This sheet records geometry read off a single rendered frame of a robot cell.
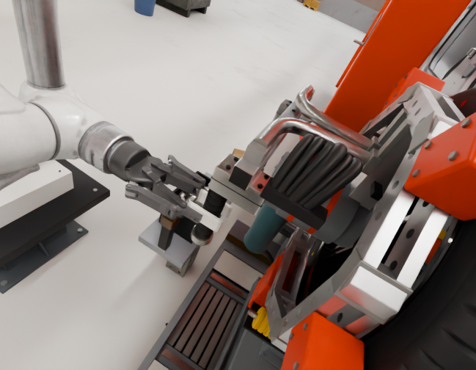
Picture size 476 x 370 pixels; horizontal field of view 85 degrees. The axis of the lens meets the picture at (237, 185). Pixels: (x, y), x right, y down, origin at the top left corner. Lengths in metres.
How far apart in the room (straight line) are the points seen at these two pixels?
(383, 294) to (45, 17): 0.98
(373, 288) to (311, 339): 0.10
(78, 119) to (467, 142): 0.55
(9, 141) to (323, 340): 0.50
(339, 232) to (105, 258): 1.08
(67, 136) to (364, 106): 0.80
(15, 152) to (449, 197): 0.56
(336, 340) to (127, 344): 0.95
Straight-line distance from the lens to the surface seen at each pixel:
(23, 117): 0.51
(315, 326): 0.39
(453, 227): 0.42
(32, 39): 1.00
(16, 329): 1.30
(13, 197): 1.11
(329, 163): 0.35
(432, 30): 0.92
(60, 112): 0.56
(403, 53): 0.92
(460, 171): 0.31
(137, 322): 1.25
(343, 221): 0.55
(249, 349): 1.07
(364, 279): 0.35
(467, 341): 0.36
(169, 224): 0.74
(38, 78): 1.05
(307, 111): 0.56
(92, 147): 0.54
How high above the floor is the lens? 1.19
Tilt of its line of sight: 40 degrees down
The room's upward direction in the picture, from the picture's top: 25 degrees clockwise
